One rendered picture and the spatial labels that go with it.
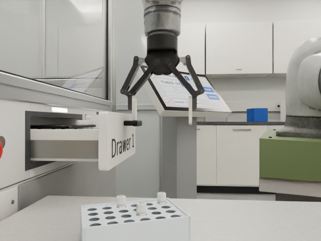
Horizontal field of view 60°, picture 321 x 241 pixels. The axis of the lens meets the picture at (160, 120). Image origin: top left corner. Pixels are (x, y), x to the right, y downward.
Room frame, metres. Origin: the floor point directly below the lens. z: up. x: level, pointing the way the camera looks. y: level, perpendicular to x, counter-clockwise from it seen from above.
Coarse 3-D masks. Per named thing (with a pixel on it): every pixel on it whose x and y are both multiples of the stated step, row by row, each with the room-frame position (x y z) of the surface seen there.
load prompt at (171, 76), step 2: (170, 74) 1.52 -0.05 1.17; (172, 74) 1.54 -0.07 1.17; (156, 76) 1.43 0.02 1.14; (158, 76) 1.44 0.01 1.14; (160, 76) 1.46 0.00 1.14; (162, 76) 1.47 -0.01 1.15; (164, 76) 1.48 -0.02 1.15; (166, 76) 1.49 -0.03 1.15; (168, 76) 1.50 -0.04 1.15; (170, 76) 1.51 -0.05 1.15; (172, 76) 1.52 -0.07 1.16; (174, 76) 1.54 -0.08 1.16; (184, 76) 1.60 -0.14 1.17; (186, 76) 1.61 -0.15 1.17; (188, 76) 1.62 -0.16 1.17; (190, 76) 1.64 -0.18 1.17; (168, 78) 1.48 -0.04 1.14; (170, 78) 1.49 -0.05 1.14; (172, 78) 1.51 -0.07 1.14; (174, 78) 1.52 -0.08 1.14; (176, 78) 1.53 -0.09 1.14; (186, 78) 1.59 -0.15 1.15; (188, 78) 1.60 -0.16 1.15; (190, 78) 1.62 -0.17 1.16; (186, 80) 1.58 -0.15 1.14; (188, 80) 1.59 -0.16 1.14; (190, 80) 1.60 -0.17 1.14; (192, 80) 1.61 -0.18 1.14
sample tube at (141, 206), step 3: (138, 204) 0.34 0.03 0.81; (141, 204) 0.34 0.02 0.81; (144, 204) 0.34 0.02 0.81; (138, 207) 0.34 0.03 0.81; (141, 207) 0.34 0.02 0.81; (144, 207) 0.34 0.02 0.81; (138, 210) 0.34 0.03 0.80; (141, 210) 0.34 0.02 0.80; (144, 210) 0.34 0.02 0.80; (138, 213) 0.34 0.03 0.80; (141, 213) 0.34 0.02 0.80; (144, 213) 0.34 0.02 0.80
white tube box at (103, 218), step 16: (80, 208) 0.36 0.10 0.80; (96, 208) 0.37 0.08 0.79; (112, 208) 0.37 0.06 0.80; (128, 208) 0.37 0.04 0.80; (160, 208) 0.37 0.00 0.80; (176, 208) 0.37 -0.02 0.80; (80, 224) 0.36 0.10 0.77; (96, 224) 0.32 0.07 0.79; (112, 224) 0.30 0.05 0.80; (128, 224) 0.31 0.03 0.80; (144, 224) 0.31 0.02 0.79; (160, 224) 0.32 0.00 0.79; (176, 224) 0.32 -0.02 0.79; (96, 240) 0.30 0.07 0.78; (112, 240) 0.30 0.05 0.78; (128, 240) 0.31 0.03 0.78; (144, 240) 0.31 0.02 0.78; (160, 240) 0.32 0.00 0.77; (176, 240) 0.32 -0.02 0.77
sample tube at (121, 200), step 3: (120, 195) 0.38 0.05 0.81; (123, 195) 0.38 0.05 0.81; (117, 198) 0.37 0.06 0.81; (120, 198) 0.37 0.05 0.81; (123, 198) 0.37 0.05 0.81; (117, 201) 0.37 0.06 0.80; (120, 201) 0.37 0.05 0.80; (123, 201) 0.37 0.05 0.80; (117, 204) 0.38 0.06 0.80; (120, 204) 0.37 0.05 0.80; (123, 204) 0.37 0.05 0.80; (117, 207) 0.37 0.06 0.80; (120, 207) 0.37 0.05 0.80; (123, 207) 0.37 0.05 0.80
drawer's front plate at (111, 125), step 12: (108, 120) 0.51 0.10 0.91; (120, 120) 0.61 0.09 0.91; (108, 132) 0.51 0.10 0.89; (120, 132) 0.61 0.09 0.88; (132, 132) 0.75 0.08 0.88; (108, 144) 0.51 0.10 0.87; (120, 144) 0.61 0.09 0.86; (132, 144) 0.75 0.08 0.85; (108, 156) 0.51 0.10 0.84; (120, 156) 0.61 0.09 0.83; (108, 168) 0.51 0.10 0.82
